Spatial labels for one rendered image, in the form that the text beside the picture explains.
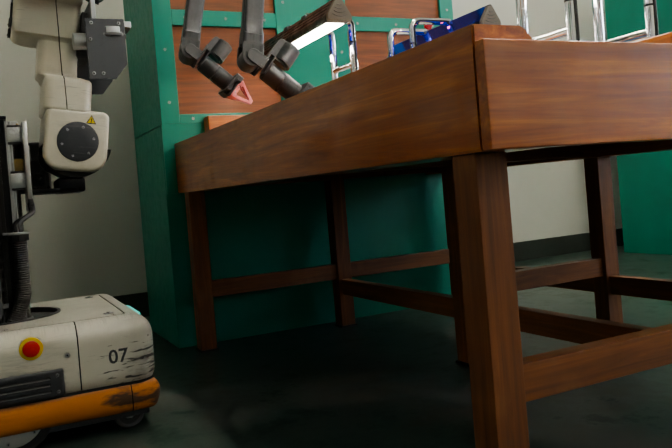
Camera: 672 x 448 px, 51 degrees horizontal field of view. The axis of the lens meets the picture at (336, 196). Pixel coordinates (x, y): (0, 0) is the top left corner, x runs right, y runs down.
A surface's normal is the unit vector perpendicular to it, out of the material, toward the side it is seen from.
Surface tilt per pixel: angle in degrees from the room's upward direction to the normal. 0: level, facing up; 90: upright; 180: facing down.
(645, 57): 90
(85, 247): 90
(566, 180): 90
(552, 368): 90
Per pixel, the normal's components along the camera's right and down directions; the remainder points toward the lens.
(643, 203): -0.90, 0.07
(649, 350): 0.44, -0.03
